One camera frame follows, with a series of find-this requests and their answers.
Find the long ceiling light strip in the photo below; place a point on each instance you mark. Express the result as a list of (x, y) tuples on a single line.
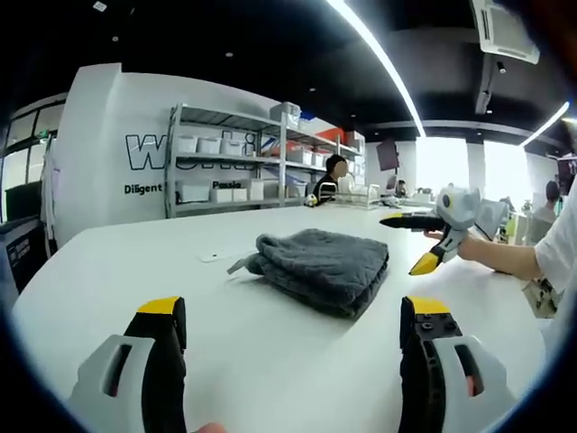
[(383, 58)]

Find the person's right hand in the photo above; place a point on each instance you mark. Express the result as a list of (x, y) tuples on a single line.
[(469, 249)]

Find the black cabinet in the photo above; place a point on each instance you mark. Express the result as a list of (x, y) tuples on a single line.
[(24, 252)]

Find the small white card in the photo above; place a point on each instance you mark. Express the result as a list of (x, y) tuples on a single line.
[(209, 257)]

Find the hanging white coat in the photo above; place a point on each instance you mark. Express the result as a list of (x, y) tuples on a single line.
[(50, 194)]

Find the ceiling air conditioner unit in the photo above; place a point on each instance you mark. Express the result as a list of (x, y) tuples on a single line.
[(507, 31)]

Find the dark wall monitor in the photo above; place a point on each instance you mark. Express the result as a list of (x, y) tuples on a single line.
[(387, 154)]

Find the grey metal shelving rack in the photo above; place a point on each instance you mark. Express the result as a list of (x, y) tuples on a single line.
[(283, 167)]

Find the person's arm in white sleeve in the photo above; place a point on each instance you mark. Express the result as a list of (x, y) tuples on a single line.
[(561, 243)]

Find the person's left hand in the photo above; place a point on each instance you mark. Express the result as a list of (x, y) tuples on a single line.
[(209, 427)]

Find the row of white storage boxes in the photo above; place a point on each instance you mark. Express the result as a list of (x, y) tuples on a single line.
[(234, 146)]

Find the grey towel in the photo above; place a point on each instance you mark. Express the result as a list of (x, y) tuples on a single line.
[(324, 266)]

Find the short ceiling light strip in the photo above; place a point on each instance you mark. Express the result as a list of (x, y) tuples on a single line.
[(547, 122)]

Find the person's patterned clothing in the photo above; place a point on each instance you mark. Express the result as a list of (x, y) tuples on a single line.
[(543, 295)]

